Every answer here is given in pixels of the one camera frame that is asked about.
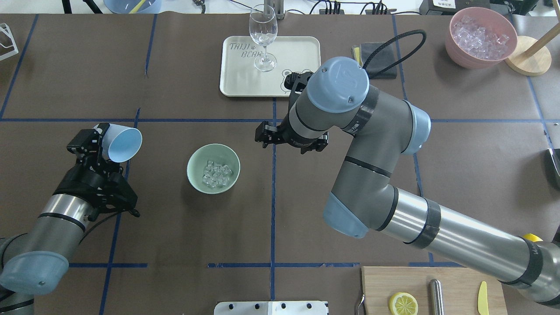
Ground lemon half slice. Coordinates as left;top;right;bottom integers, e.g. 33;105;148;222
388;292;419;315

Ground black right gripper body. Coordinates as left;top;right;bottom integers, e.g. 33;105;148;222
255;72;329;155

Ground yellow lemon front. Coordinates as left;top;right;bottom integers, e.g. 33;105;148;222
522;233;543;242

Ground white wire cup rack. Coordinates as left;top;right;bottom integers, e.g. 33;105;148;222
0;23;19;60

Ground wooden mug tree stand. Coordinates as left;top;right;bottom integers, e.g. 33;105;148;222
505;23;560;76

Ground pink bowl of ice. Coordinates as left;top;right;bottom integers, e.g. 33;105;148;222
445;7;518;69

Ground cream bear tray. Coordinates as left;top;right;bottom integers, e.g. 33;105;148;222
219;36;322;97

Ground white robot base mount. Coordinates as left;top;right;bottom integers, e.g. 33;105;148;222
213;301;329;315

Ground steel muddler black tip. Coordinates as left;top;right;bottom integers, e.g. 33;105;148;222
429;279;445;315

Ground light blue cup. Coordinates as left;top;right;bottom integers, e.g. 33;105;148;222
101;123;143;163

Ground clear wine glass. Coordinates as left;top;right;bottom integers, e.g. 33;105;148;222
249;4;278;72

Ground wooden cutting board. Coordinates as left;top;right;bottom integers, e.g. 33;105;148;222
357;266;508;315

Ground grey yellow cloth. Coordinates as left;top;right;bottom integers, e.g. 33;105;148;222
351;42;397;79

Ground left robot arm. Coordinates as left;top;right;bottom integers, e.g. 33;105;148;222
0;123;143;315

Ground black camera tripod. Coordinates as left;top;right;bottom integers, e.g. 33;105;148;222
61;0;103;14

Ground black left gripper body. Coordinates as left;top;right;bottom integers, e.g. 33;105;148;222
54;123;140;221

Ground yellow plastic fork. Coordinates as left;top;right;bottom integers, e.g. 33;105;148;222
128;0;146;14

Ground green bowl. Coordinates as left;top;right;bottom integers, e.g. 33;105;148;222
186;143;241;195

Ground ice cubes in green bowl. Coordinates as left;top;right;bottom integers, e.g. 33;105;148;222
202;160;233;188

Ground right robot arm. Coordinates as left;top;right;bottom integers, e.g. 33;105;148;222
255;56;559;308

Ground large blue bowl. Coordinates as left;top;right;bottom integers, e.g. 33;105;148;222
104;0;162;14

